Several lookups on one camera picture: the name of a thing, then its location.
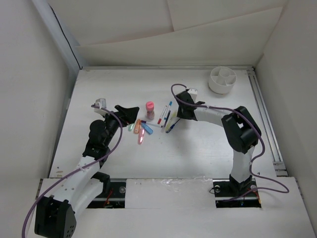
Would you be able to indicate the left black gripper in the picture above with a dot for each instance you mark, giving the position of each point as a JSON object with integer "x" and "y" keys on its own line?
{"x": 129, "y": 115}

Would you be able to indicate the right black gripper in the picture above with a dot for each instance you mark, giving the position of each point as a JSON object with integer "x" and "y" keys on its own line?
{"x": 180, "y": 113}

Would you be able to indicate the yellow pen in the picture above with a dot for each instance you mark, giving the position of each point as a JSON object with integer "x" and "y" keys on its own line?
{"x": 170, "y": 121}

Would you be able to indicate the dark blue pen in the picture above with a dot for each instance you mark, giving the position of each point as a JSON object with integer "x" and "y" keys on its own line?
{"x": 166, "y": 120}

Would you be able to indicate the pink cap small bottle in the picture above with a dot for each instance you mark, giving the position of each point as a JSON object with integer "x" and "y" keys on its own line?
{"x": 150, "y": 110}

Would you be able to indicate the red cap white marker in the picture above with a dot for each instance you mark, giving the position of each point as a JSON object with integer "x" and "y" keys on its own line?
{"x": 162, "y": 114}

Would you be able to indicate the blue cap white marker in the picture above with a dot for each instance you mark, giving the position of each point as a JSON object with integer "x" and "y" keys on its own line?
{"x": 167, "y": 110}

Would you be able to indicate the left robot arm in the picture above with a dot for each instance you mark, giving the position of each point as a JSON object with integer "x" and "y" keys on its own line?
{"x": 56, "y": 215}

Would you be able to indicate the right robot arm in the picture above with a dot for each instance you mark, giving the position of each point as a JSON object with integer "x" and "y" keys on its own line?
{"x": 241, "y": 131}

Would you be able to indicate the green highlighter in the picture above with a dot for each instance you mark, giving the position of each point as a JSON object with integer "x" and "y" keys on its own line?
{"x": 131, "y": 127}

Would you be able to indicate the orange highlighter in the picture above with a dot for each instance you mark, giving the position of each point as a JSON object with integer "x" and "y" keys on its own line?
{"x": 137, "y": 126}

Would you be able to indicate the pink highlighter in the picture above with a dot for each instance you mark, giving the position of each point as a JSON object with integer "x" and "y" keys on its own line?
{"x": 141, "y": 136}

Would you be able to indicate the purple cap white marker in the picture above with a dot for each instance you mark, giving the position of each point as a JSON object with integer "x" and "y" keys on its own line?
{"x": 152, "y": 124}

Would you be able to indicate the blue highlighter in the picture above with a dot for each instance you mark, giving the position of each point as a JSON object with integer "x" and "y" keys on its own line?
{"x": 147, "y": 129}

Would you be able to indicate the white divided pen holder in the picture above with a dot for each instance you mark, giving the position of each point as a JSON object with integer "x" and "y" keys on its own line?
{"x": 222, "y": 80}

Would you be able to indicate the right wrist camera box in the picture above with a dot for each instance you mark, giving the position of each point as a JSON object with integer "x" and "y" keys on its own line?
{"x": 193, "y": 93}

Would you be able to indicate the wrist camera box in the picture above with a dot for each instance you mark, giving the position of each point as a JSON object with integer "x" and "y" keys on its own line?
{"x": 99, "y": 105}
{"x": 193, "y": 93}

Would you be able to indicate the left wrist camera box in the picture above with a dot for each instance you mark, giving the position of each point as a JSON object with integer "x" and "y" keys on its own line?
{"x": 99, "y": 105}

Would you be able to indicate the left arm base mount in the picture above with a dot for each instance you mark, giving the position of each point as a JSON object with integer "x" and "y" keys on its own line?
{"x": 112, "y": 198}

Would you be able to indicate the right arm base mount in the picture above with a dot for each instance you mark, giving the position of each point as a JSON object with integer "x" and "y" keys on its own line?
{"x": 226, "y": 197}

